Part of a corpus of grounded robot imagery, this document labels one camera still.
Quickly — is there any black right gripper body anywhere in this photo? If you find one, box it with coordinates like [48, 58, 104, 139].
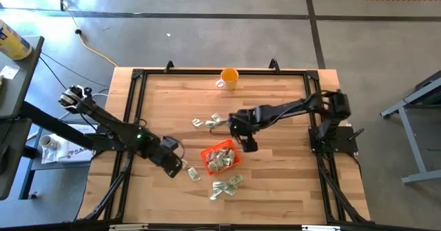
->
[229, 108, 261, 139]

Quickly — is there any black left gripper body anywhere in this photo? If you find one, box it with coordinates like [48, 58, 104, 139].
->
[146, 143, 183, 172]

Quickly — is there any orange plastic slotted basket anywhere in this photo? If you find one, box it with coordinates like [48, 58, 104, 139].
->
[200, 138, 243, 176]

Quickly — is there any white printed bag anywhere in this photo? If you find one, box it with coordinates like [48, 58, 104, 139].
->
[40, 123, 96, 165]

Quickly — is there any black slanted beam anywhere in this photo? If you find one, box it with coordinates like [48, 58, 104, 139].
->
[19, 101, 99, 151]

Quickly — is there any black desk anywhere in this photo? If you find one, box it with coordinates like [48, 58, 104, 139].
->
[0, 117, 34, 201]

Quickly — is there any grey metal table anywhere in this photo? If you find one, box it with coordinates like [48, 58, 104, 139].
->
[380, 70, 441, 186]

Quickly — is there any grey desk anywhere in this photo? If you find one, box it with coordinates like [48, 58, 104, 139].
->
[0, 35, 45, 121]

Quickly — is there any white paper note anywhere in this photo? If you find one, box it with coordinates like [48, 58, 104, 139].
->
[0, 64, 21, 81]

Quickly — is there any yellow blue wipes canister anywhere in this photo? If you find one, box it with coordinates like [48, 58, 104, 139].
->
[0, 18, 33, 61]

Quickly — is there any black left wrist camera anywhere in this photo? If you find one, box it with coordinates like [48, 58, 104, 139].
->
[161, 136, 179, 151]

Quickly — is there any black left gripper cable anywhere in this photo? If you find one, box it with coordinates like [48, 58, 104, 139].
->
[170, 137, 186, 160]

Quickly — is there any orange mug white handle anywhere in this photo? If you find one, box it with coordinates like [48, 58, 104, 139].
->
[215, 67, 240, 92]

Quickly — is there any white metal bracket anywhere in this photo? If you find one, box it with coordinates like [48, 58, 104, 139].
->
[109, 223, 150, 231]
[301, 224, 341, 231]

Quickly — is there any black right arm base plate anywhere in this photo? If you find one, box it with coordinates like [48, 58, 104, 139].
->
[308, 125, 365, 155]

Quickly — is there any yellow extension cable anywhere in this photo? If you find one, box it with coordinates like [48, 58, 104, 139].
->
[43, 0, 120, 68]

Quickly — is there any thin black floor cable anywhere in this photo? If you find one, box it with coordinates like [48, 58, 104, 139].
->
[39, 51, 104, 105]

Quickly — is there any blue shelf frame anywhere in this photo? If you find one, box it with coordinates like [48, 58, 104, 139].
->
[19, 127, 44, 201]

